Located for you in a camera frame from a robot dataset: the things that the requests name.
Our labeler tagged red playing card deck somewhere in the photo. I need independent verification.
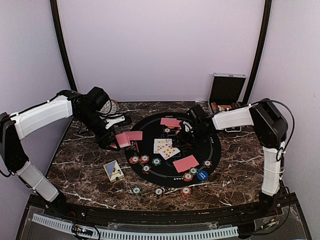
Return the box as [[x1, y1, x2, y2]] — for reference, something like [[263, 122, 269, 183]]
[[115, 133, 131, 148]]

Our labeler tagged red card top mat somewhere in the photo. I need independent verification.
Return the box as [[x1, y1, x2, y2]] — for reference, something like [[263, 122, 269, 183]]
[[160, 117, 182, 128]]

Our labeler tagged red card mat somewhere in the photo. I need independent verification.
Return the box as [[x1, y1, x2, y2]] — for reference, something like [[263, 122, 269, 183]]
[[173, 155, 199, 173], [160, 117, 182, 128]]

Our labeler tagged face-up hearts card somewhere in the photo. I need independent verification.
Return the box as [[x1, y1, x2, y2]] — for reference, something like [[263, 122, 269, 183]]
[[157, 145, 180, 160]]

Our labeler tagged blue small blind button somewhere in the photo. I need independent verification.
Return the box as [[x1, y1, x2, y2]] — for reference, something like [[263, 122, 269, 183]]
[[196, 170, 209, 181]]

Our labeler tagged red poker chip stack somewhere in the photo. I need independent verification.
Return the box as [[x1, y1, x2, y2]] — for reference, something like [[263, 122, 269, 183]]
[[180, 186, 192, 198]]

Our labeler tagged green poker chip stack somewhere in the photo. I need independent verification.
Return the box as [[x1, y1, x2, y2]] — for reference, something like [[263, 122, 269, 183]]
[[131, 186, 142, 196]]

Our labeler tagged brown poker chip stack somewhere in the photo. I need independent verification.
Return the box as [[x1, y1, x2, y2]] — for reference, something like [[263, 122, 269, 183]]
[[154, 187, 165, 196]]

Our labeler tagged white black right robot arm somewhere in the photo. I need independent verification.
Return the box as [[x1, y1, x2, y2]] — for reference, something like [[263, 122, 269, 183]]
[[173, 98, 288, 197]]

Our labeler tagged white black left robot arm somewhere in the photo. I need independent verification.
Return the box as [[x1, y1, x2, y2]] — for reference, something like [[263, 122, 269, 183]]
[[0, 87, 115, 204]]

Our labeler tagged floral patterned ceramic bowl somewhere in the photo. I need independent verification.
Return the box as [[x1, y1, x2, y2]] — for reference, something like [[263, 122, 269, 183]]
[[100, 99, 119, 115]]

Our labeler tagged round black poker mat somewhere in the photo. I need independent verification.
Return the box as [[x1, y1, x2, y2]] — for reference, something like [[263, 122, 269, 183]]
[[124, 112, 222, 188]]

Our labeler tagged aluminium poker chip case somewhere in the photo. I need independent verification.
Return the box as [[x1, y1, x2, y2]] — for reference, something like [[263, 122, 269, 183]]
[[207, 72, 251, 132]]

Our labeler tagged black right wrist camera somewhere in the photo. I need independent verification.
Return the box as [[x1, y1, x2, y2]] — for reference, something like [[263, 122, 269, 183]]
[[186, 104, 207, 125]]

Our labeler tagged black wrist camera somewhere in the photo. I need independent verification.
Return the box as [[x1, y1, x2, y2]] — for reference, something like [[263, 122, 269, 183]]
[[86, 86, 110, 111], [186, 104, 207, 125]]

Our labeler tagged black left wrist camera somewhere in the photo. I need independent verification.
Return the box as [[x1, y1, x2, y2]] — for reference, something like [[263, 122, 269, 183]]
[[86, 86, 110, 111]]

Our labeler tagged white slotted cable duct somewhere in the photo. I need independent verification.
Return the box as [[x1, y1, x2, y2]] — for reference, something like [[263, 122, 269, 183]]
[[31, 213, 239, 240]]

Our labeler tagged black front table rail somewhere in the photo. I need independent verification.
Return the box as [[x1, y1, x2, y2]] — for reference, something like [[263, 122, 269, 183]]
[[42, 197, 283, 226]]

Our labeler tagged left black frame post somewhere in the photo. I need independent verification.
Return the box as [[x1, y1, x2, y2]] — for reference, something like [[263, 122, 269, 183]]
[[49, 0, 78, 92]]

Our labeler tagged black frame post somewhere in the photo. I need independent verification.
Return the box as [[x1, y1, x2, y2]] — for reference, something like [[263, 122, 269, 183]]
[[49, 0, 78, 92], [242, 0, 272, 104]]

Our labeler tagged right black frame post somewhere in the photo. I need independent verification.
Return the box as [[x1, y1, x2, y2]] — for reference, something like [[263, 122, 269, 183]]
[[242, 0, 272, 104]]

